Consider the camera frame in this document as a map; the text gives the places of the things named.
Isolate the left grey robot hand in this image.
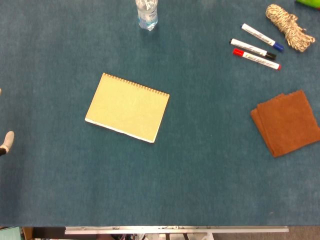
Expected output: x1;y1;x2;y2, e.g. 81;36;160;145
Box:
0;130;15;157

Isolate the kraft cover spiral notebook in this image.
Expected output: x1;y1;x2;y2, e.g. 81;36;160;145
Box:
84;72;171;144

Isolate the teal box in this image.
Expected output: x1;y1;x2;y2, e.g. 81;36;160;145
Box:
0;226;22;240

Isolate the brown cardboard box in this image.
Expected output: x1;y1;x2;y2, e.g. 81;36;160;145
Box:
21;226;35;240

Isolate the clear plastic water bottle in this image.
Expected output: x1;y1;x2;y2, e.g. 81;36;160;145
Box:
135;0;159;32

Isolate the blue felt table cover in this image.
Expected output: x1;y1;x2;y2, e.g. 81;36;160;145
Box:
0;0;320;228

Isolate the black cap whiteboard marker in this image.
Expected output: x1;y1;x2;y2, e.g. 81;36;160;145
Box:
229;38;278;61

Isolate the red cap whiteboard marker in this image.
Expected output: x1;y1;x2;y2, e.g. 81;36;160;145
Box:
232;48;282;71

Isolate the blue cap whiteboard marker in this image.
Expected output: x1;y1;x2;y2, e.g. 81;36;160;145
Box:
240;23;285;53

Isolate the folded brown cloth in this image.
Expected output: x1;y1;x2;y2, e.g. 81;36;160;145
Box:
250;89;320;159

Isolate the bright green object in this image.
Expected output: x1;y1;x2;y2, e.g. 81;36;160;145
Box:
294;0;320;11

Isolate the aluminium profile rail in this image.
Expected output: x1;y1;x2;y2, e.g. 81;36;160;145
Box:
64;225;290;235

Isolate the beige speckled rope bundle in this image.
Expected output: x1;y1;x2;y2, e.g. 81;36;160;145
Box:
265;3;316;53

